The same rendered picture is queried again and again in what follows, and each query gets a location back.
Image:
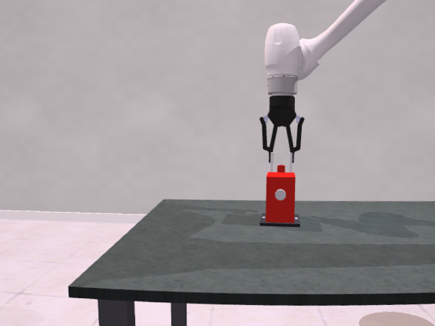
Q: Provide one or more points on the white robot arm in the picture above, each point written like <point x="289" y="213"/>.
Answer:
<point x="289" y="59"/>

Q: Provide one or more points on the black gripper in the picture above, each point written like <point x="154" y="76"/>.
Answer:
<point x="281" y="113"/>

